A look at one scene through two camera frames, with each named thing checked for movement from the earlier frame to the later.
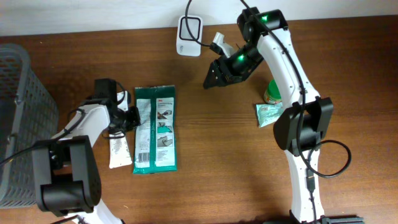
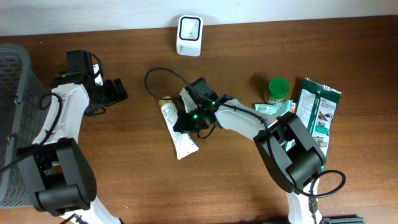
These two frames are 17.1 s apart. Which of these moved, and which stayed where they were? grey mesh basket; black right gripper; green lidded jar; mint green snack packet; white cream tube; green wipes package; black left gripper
Moved: black right gripper; white cream tube; green wipes package; black left gripper
Stayed: grey mesh basket; green lidded jar; mint green snack packet
